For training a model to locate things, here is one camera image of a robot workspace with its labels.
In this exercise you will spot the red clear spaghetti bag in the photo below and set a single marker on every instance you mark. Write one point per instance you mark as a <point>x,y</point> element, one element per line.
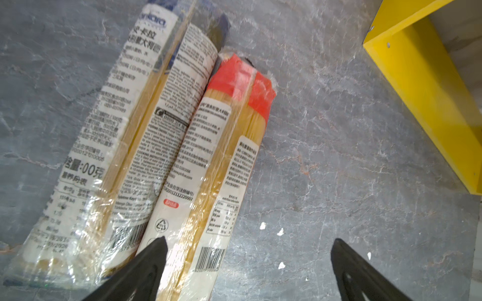
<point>199,202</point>

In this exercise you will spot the clear white spaghetti bag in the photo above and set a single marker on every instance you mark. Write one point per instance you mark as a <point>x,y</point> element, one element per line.
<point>99,209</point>

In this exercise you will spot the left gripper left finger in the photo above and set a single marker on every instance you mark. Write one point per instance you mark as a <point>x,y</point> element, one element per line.
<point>139,279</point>

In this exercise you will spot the yellow shelf pink blue boards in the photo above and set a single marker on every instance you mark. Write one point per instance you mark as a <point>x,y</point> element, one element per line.
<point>406,48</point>

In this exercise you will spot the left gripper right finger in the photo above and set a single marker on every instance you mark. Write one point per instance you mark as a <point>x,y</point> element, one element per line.
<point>357,279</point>

